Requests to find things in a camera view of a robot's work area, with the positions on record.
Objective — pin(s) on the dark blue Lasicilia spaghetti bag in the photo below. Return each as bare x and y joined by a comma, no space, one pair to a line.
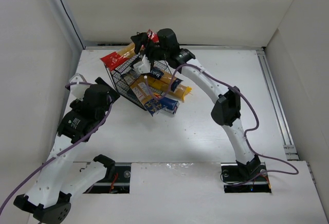
159,79

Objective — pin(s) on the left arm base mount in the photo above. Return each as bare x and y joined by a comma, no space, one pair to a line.
116,179

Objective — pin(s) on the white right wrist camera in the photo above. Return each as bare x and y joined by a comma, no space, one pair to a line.
142,66

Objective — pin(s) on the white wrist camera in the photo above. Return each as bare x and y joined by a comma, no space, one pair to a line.
78,89
142,66

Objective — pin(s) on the blue Barilla spaghetti box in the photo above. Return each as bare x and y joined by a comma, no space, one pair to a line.
169,105

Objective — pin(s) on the black wire shelf rack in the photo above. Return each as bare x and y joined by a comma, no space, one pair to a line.
122,77

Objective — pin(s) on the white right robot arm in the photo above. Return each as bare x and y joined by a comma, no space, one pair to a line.
227,103

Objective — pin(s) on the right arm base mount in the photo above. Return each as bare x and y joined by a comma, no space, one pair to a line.
235,182

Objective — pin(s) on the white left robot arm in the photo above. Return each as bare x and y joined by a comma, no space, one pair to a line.
49,199

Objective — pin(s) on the aluminium rail on right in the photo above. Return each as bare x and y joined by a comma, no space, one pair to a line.
287,140

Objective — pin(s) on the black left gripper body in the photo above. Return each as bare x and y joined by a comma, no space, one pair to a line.
106,90

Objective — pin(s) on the red spaghetti bag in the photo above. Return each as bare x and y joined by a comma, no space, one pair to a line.
117,58

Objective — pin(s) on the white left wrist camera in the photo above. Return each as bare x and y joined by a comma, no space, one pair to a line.
78,89

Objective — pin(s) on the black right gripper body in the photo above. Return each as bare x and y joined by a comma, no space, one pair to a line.
145,45

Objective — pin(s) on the blue star spaghetti bag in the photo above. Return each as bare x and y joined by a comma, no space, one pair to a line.
139,88

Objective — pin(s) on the yellow spaghetti bag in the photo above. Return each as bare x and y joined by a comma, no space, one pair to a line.
177,90

